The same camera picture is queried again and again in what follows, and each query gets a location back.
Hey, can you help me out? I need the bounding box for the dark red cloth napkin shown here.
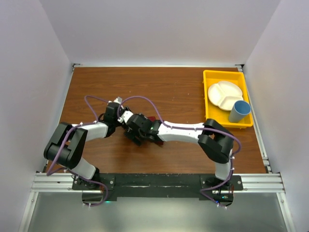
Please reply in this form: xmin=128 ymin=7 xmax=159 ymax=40
xmin=146 ymin=116 xmax=164 ymax=146

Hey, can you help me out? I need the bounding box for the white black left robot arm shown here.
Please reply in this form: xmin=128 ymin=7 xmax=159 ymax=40
xmin=43 ymin=100 xmax=121 ymax=190

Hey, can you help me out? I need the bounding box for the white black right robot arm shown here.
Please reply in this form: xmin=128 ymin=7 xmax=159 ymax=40
xmin=118 ymin=111 xmax=234 ymax=190

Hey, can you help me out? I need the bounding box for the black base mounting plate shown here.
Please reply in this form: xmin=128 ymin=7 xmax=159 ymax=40
xmin=73 ymin=174 xmax=234 ymax=206

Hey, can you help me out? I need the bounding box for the yellow plastic tray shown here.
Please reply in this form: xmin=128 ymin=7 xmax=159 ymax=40
xmin=203 ymin=70 xmax=253 ymax=129

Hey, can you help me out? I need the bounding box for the white divided plate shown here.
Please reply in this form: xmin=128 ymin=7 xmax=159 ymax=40
xmin=208 ymin=81 xmax=243 ymax=111

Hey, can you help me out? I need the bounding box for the blue plastic cup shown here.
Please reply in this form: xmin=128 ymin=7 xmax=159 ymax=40
xmin=228 ymin=100 xmax=251 ymax=123

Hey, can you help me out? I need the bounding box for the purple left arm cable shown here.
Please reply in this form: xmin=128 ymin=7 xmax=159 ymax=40
xmin=45 ymin=95 xmax=109 ymax=208

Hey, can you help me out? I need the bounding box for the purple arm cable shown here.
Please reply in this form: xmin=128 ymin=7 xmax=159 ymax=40
xmin=117 ymin=96 xmax=242 ymax=208
xmin=45 ymin=95 xmax=109 ymax=208

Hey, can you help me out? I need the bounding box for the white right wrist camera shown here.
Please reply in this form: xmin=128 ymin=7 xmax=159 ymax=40
xmin=118 ymin=110 xmax=134 ymax=124

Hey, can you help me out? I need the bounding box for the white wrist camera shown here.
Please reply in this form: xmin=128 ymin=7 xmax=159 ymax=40
xmin=118 ymin=110 xmax=134 ymax=124
xmin=113 ymin=97 xmax=123 ymax=104

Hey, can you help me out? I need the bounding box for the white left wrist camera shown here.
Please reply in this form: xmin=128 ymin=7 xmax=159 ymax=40
xmin=113 ymin=97 xmax=123 ymax=104

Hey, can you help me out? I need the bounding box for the aluminium frame rail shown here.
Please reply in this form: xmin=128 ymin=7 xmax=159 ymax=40
xmin=30 ymin=173 xmax=285 ymax=193

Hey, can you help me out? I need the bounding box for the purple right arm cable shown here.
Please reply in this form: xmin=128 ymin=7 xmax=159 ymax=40
xmin=117 ymin=96 xmax=242 ymax=208

